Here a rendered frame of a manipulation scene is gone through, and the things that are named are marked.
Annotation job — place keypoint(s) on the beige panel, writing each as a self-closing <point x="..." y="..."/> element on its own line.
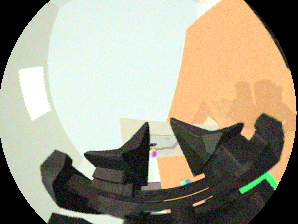
<point x="161" y="134"/>

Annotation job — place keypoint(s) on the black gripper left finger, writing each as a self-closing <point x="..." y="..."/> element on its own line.
<point x="133" y="156"/>

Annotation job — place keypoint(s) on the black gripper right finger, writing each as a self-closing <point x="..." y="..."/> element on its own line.
<point x="199" y="144"/>

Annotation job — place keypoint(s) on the green square marking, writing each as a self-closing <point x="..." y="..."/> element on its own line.
<point x="267" y="176"/>

